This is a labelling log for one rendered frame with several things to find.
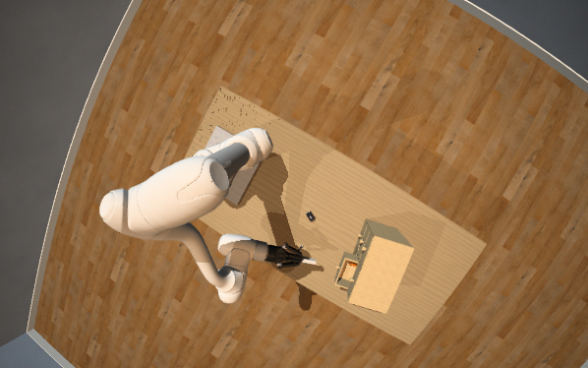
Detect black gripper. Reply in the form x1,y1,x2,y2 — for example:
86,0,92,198
265,243,316,269

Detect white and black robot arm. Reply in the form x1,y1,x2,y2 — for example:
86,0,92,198
99,128,273,303

